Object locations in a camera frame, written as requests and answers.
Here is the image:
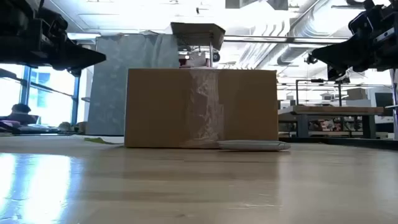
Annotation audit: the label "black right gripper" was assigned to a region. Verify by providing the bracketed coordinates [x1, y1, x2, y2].
[312, 2, 398, 82]

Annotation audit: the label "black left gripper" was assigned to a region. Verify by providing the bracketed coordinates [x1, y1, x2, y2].
[0, 7, 107, 70]

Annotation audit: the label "brown cardboard box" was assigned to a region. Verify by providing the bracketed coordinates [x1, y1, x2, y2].
[124, 68, 279, 149]

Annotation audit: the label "silver utility knife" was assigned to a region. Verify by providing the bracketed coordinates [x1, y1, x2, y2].
[217, 139, 292, 152]

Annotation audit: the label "wooden workbench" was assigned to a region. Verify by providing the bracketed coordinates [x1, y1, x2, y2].
[277, 105, 386, 139]

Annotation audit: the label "person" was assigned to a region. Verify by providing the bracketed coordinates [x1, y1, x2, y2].
[0, 103, 40, 126]

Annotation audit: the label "black office desk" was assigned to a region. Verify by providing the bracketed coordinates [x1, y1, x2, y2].
[0, 123, 78, 136]

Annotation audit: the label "blue window frame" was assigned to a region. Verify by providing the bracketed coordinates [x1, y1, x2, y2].
[0, 63, 82, 126]

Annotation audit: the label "red wire shelf bins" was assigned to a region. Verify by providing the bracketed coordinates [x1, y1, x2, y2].
[170, 22, 226, 69]

